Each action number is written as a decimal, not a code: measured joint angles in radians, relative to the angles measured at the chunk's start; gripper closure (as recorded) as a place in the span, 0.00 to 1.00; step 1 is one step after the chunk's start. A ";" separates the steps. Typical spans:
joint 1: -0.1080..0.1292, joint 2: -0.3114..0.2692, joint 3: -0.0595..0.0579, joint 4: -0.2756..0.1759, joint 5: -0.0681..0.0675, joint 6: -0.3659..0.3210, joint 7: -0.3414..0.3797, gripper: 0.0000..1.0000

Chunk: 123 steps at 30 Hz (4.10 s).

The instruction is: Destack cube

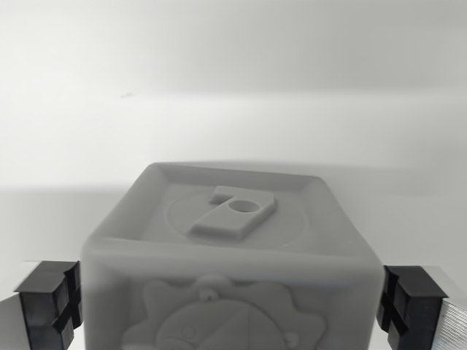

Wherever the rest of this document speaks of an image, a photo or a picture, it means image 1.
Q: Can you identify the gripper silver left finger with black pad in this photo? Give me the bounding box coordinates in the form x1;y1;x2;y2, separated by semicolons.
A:
0;260;85;350

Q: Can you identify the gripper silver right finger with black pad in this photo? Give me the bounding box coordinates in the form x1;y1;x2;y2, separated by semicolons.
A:
377;265;467;350

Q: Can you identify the grey embossed number cube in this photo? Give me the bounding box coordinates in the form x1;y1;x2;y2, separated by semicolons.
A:
80;162;385;350

